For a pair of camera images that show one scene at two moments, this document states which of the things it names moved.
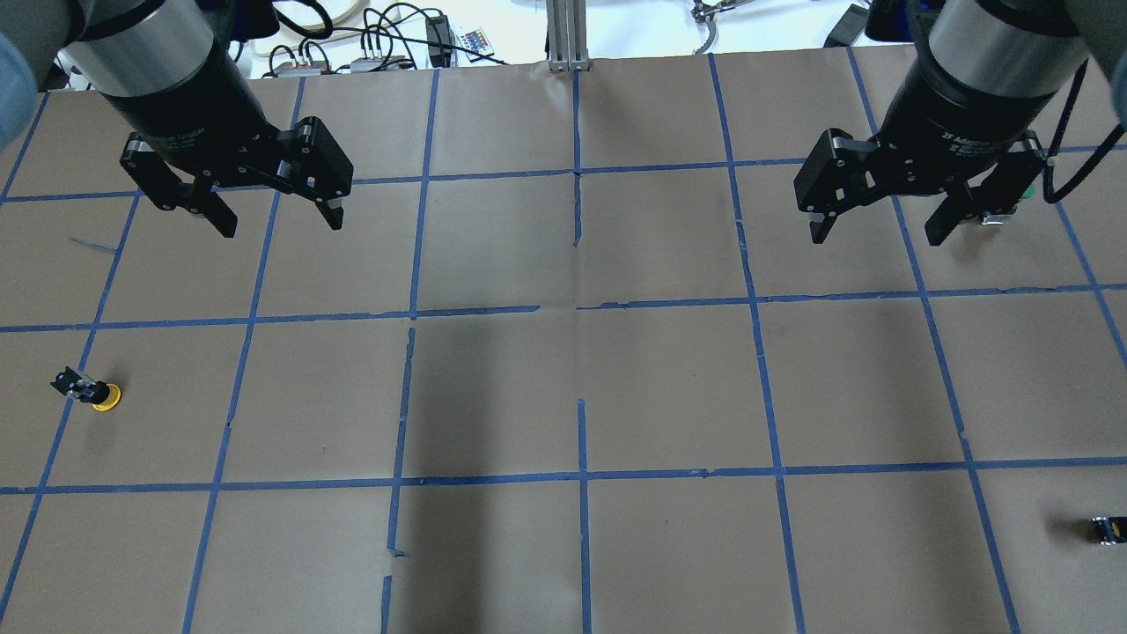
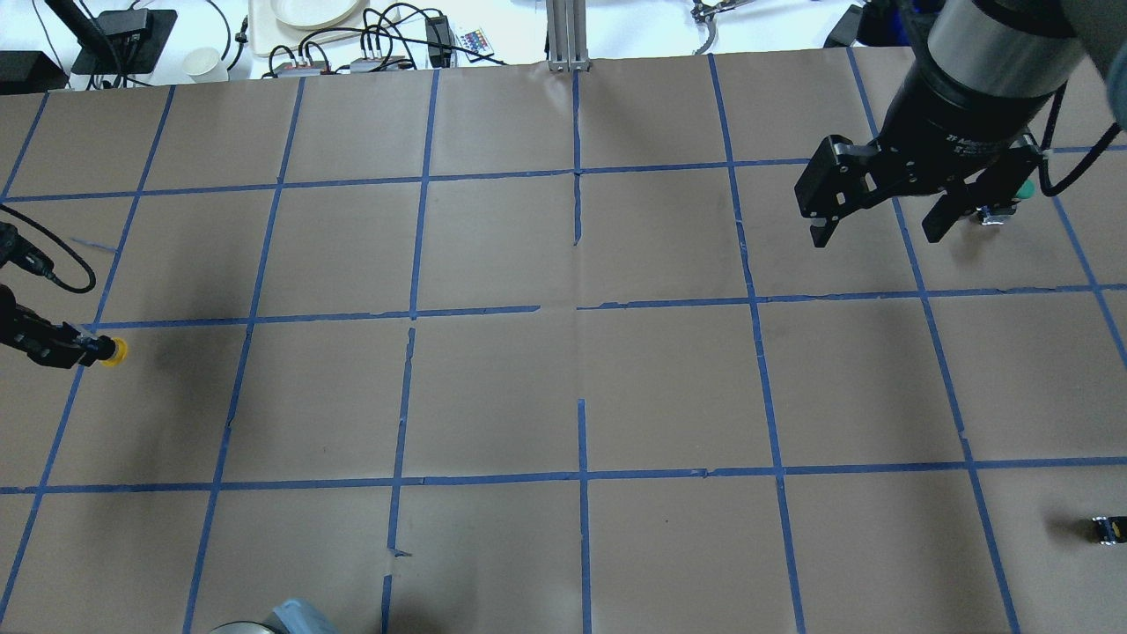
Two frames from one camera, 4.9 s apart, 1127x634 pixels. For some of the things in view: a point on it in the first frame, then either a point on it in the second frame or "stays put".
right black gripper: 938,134 stays put
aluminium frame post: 567,32 stays put
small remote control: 477,42 stays put
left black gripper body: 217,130 to 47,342
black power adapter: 439,41 stays put
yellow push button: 102,396 to 120,354
